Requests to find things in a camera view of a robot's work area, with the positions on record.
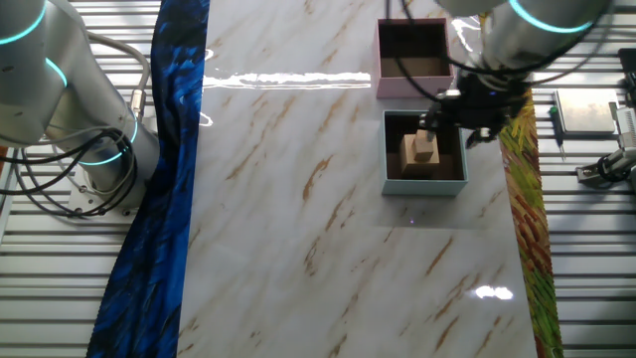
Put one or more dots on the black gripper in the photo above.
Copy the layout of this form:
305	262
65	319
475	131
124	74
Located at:
482	102

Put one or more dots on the medium wooden cube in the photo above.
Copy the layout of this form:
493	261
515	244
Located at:
426	150

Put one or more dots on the large wooden cube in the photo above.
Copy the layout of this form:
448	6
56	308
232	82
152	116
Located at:
406	154

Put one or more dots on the pink open box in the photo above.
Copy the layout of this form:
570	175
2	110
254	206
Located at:
412	87

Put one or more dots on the light blue open box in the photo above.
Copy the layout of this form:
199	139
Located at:
422	188

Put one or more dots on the grey flat object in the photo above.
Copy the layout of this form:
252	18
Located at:
623	4

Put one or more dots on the yellow green patterned cloth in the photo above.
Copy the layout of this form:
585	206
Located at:
526	199

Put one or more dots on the square silver metal plate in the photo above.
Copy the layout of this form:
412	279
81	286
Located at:
586	112

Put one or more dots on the white ribbed device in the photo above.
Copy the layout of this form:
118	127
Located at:
627	122

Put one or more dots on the black device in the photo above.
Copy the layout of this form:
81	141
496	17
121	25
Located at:
628	62

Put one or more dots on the white marble pattern sheet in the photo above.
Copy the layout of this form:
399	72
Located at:
298	248

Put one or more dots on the blue patterned cloth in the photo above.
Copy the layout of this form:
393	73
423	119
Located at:
149	248

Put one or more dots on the metal clamp bracket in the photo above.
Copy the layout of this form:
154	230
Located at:
588	174

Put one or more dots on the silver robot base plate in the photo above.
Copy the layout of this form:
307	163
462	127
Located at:
114	214

